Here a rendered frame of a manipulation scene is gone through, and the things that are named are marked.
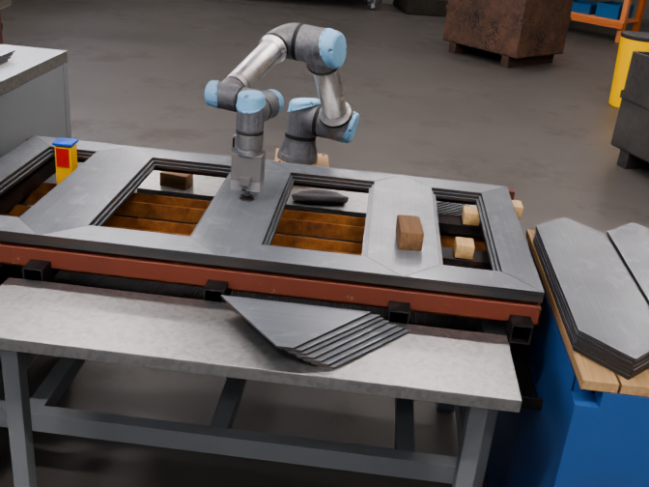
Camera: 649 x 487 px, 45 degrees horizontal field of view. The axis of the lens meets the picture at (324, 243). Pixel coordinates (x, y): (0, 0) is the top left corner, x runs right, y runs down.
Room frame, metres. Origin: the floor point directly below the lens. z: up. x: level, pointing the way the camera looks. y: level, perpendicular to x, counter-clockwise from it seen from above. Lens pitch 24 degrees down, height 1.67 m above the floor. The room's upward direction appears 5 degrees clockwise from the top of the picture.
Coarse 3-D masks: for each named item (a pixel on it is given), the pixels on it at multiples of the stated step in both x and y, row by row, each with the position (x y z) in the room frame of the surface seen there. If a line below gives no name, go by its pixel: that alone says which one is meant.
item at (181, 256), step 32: (32, 160) 2.26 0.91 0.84; (160, 160) 2.37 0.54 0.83; (0, 192) 2.02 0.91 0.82; (128, 192) 2.10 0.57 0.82; (288, 192) 2.22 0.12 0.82; (448, 192) 2.32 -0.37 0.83; (96, 224) 1.85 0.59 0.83; (160, 256) 1.71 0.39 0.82; (192, 256) 1.71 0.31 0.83; (224, 256) 1.70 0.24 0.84; (416, 288) 1.68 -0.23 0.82; (448, 288) 1.67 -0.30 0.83; (480, 288) 1.67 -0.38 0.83
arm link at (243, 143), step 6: (240, 138) 2.04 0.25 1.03; (246, 138) 2.04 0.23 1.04; (252, 138) 2.04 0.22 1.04; (258, 138) 2.05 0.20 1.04; (240, 144) 2.04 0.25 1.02; (246, 144) 2.03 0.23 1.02; (252, 144) 2.04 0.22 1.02; (258, 144) 2.05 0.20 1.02; (240, 150) 2.05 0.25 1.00; (246, 150) 2.04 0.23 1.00; (252, 150) 2.04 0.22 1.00; (258, 150) 2.06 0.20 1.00
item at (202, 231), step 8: (200, 224) 1.88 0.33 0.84; (200, 232) 1.83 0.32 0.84; (208, 232) 1.83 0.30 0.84; (216, 232) 1.84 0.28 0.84; (224, 232) 1.84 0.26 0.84; (232, 232) 1.85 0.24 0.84; (240, 232) 1.85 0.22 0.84; (248, 232) 1.85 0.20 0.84; (256, 232) 1.86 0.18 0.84; (264, 232) 1.86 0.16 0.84; (224, 240) 1.79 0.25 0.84; (232, 240) 1.80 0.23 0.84; (240, 240) 1.80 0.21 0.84; (248, 240) 1.81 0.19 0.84; (256, 240) 1.81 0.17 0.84
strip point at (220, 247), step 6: (198, 240) 1.78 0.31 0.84; (204, 240) 1.78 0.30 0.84; (210, 240) 1.79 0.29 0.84; (216, 240) 1.79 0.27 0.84; (210, 246) 1.75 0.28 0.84; (216, 246) 1.75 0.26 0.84; (222, 246) 1.75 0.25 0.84; (228, 246) 1.76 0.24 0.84; (234, 246) 1.76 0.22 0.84; (240, 246) 1.76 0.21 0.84; (246, 246) 1.77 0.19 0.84; (252, 246) 1.77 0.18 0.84; (216, 252) 1.72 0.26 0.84; (222, 252) 1.72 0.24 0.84; (228, 252) 1.72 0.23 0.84
